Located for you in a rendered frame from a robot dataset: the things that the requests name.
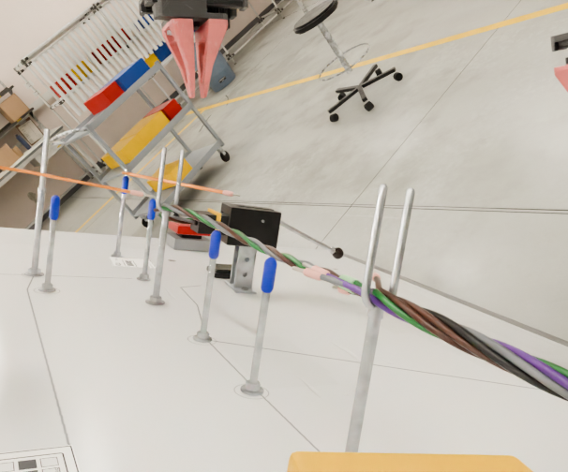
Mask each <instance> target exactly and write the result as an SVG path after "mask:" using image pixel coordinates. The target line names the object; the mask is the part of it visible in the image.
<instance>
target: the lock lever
mask: <svg viewBox="0 0 568 472"><path fill-rule="evenodd" d="M280 226H282V227H284V228H285V229H288V230H290V231H292V232H294V233H295V234H297V235H299V236H301V237H303V238H305V239H307V240H309V241H311V242H313V243H314V244H316V245H318V246H320V247H322V248H324V249H326V250H328V251H330V253H331V254H334V253H335V252H336V250H335V248H334V247H333V246H332V247H330V246H328V245H326V244H324V243H322V242H320V241H318V240H316V239H314V238H312V237H310V236H308V235H306V234H305V233H304V232H302V231H300V230H298V229H295V228H293V227H292V226H290V225H288V224H286V223H285V222H283V221H281V220H280Z"/></svg>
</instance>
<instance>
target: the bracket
mask: <svg viewBox="0 0 568 472"><path fill-rule="evenodd" d="M256 255H257V250H255V249H254V248H253V247H247V246H236V245H235V246H234V251H233V258H232V271H231V278H230V280H225V283H226V284H227V285H228V286H229V287H230V288H231V289H232V290H233V291H234V292H235V293H250V294H257V291H255V290H254V289H253V288H252V280H253V273H254V268H255V261H256Z"/></svg>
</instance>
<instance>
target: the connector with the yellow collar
mask: <svg viewBox="0 0 568 472"><path fill-rule="evenodd" d="M193 211H194V210H193ZM194 212H196V213H197V214H205V215H207V216H209V217H210V218H212V219H213V220H214V221H217V216H216V215H215V214H212V213H210V212H206V211H194ZM193 221H194V224H190V228H191V229H192V230H194V231H195V232H197V233H200V234H211V233H212V232H213V231H214V230H216V229H213V228H211V227H209V226H207V225H205V224H204V223H203V222H199V221H196V220H194V219H193ZM220 222H222V223H224V224H226V225H227V226H228V222H229V215H228V214H225V213H221V220H220Z"/></svg>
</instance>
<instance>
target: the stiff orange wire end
mask: <svg viewBox="0 0 568 472"><path fill-rule="evenodd" d="M122 174H125V175H129V176H133V177H138V178H143V179H147V180H152V181H157V182H158V178H156V177H150V176H145V175H140V174H136V173H131V172H125V171H122ZM163 183H167V184H176V182H175V181H170V180H165V179H163ZM181 186H185V187H190V188H195V189H200V190H204V191H209V192H214V193H218V194H223V195H224V196H229V197H232V196H238V197H240V195H238V194H234V193H233V192H232V191H228V190H224V191H223V190H218V189H214V188H209V187H204V186H198V185H194V184H185V183H181Z"/></svg>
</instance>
